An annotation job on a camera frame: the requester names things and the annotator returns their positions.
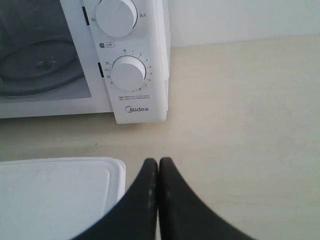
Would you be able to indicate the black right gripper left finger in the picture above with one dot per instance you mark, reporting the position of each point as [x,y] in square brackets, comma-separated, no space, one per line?
[134,217]

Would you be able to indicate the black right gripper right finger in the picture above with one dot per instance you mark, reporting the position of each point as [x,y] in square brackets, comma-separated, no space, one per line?
[183,215]

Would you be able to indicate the white plastic food container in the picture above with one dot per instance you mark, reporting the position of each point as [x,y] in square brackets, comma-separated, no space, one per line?
[57,198]

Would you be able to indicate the white microwave oven body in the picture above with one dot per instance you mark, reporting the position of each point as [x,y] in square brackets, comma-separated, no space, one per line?
[24,21]

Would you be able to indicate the white lower timer knob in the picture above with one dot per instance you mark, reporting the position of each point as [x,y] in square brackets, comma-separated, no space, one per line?
[128,73]

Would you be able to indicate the glass turntable plate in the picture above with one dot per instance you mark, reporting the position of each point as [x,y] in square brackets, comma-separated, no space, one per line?
[38,67]

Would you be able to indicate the white upper power knob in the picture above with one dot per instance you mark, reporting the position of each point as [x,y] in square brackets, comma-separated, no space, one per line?
[116,18]

